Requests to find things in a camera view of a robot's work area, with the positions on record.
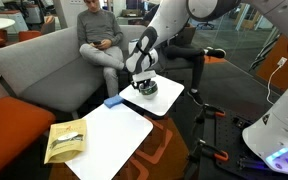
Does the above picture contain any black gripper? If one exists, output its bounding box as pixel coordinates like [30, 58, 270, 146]
[130, 69, 158, 91]

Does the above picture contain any small white square table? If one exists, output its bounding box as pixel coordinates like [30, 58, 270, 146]
[118, 73, 186, 118]

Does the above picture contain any blue sponge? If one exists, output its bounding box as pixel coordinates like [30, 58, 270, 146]
[103, 94, 125, 109]

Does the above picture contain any large white square table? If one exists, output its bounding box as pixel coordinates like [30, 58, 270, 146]
[65, 103, 154, 180]

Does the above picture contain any man in grey sweater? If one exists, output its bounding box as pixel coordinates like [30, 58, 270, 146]
[76, 0, 144, 98]

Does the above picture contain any black orange clamp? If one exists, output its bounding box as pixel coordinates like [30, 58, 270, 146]
[187, 138, 230, 168]
[193, 103, 227, 135]

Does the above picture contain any black office chair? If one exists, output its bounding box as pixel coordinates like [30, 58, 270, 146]
[195, 20, 216, 31]

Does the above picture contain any grey fabric sofa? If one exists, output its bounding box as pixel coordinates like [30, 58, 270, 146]
[0, 24, 198, 114]

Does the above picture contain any yellow paper pouch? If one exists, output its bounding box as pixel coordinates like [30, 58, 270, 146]
[44, 118, 88, 165]

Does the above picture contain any tan chair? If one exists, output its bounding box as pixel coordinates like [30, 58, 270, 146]
[40, 15, 57, 35]

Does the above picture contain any orange upholstered seat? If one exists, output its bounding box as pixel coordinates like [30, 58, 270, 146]
[0, 64, 57, 180]

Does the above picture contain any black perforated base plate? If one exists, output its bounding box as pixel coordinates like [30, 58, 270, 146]
[197, 105, 288, 180]

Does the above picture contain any white charger cable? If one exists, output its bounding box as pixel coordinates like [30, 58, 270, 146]
[266, 64, 282, 106]

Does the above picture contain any white wall charger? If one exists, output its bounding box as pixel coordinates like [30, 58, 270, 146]
[276, 56, 288, 68]

